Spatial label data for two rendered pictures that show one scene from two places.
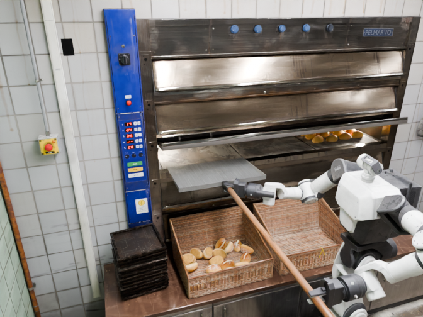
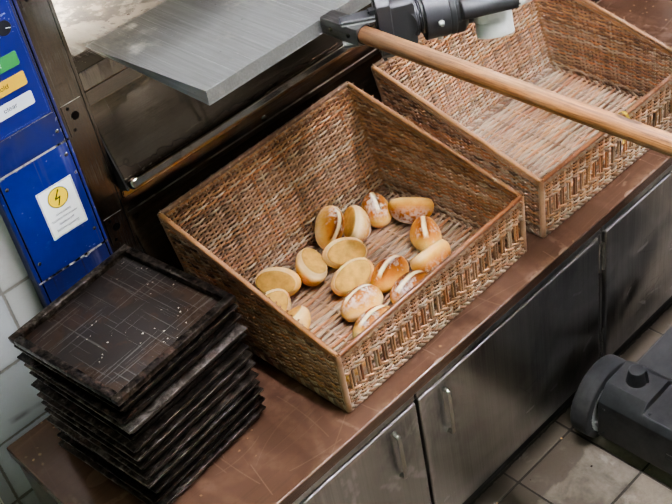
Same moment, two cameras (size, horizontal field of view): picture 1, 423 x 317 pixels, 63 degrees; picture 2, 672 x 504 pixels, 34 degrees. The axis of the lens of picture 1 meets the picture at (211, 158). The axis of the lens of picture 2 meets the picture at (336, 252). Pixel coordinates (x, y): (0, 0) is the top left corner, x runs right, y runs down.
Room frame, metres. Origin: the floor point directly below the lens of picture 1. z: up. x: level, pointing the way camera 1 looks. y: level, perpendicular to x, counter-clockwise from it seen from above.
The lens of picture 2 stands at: (0.26, 0.56, 2.10)
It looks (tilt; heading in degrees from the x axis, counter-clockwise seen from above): 40 degrees down; 340
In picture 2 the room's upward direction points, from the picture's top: 12 degrees counter-clockwise
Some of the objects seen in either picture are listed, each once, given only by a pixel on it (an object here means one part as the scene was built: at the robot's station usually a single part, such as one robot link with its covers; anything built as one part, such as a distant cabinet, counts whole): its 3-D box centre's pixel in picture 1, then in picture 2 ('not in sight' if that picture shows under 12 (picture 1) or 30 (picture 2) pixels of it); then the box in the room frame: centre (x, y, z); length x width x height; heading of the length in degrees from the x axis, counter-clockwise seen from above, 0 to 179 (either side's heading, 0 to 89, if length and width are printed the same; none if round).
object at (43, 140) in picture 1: (50, 144); not in sight; (1.80, 0.90, 1.46); 0.10 x 0.07 x 0.10; 107
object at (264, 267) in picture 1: (219, 246); (348, 232); (1.86, -0.05, 0.72); 0.56 x 0.49 x 0.28; 109
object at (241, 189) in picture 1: (245, 190); (411, 17); (1.74, -0.19, 1.20); 0.12 x 0.10 x 0.13; 73
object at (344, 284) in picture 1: (338, 290); not in sight; (0.97, -0.46, 1.19); 0.12 x 0.10 x 0.13; 108
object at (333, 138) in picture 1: (319, 127); not in sight; (2.88, -0.95, 1.21); 0.61 x 0.48 x 0.06; 17
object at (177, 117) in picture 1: (288, 107); not in sight; (2.29, -0.52, 1.54); 1.79 x 0.11 x 0.19; 107
